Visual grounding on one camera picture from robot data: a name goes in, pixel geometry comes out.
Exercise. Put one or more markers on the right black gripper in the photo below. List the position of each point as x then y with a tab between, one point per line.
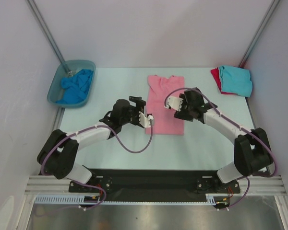
184	109

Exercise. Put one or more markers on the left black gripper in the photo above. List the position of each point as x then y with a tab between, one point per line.
139	105

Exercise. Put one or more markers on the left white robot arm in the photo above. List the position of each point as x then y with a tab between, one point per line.
58	155

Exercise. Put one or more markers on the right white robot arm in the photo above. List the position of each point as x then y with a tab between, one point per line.
251	146

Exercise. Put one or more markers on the folded red t shirt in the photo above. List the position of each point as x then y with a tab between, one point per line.
215	74

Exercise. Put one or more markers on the folded light blue t shirt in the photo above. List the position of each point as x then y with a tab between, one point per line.
235	80

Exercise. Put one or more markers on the crumpled blue t shirt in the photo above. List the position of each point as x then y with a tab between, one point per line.
76	88

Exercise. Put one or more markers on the translucent blue plastic bin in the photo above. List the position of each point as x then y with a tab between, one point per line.
68	69

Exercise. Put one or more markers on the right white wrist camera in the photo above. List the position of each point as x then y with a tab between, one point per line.
174	103

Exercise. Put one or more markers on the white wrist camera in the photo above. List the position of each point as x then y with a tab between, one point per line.
174	103
146	121

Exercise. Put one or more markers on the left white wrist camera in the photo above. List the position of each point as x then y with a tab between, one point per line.
146	121

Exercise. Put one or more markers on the right aluminium corner post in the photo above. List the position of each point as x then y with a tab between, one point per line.
259	32

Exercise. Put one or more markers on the aluminium corner post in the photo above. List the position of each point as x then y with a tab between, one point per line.
259	32
45	29

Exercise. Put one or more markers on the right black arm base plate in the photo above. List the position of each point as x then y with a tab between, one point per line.
212	185

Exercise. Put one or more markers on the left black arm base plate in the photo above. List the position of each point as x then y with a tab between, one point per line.
92	186

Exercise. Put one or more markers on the slotted cable duct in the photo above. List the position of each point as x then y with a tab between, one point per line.
200	199

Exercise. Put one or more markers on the aluminium front rail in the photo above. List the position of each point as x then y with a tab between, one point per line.
256	186

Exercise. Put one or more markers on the left aluminium corner post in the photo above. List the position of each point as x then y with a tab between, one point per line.
45	29

